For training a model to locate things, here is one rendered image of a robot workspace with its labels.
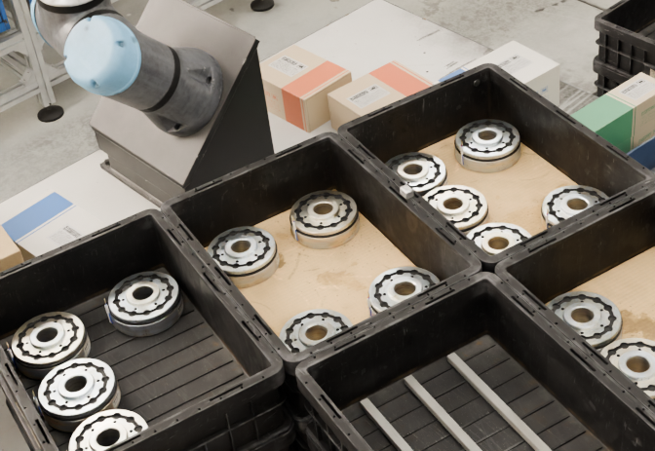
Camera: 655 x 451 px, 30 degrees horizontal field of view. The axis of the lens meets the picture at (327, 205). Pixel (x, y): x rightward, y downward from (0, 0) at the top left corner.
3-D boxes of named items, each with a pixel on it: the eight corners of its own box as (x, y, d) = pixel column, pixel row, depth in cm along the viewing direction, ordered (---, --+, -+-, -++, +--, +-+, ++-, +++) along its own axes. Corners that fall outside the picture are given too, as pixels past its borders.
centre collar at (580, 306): (555, 317, 161) (555, 313, 160) (582, 299, 163) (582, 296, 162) (582, 336, 158) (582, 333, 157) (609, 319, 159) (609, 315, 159)
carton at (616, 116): (569, 176, 199) (570, 146, 196) (542, 161, 203) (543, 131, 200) (667, 114, 210) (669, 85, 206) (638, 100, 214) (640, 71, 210)
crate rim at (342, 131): (333, 140, 189) (331, 128, 188) (490, 72, 199) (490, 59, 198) (488, 280, 161) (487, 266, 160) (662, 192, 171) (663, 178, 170)
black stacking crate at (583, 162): (341, 189, 195) (333, 131, 188) (491, 121, 205) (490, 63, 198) (490, 330, 167) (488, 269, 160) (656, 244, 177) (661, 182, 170)
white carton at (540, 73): (479, 151, 217) (477, 109, 212) (434, 124, 225) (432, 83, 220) (558, 105, 226) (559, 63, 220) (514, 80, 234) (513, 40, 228)
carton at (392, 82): (371, 154, 220) (367, 120, 215) (330, 127, 228) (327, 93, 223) (439, 117, 227) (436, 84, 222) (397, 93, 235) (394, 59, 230)
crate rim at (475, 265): (159, 217, 179) (155, 205, 177) (333, 140, 189) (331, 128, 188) (291, 380, 151) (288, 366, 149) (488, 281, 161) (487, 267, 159)
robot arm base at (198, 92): (142, 106, 212) (100, 90, 204) (190, 34, 209) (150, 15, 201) (186, 153, 203) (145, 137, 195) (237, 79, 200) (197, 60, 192)
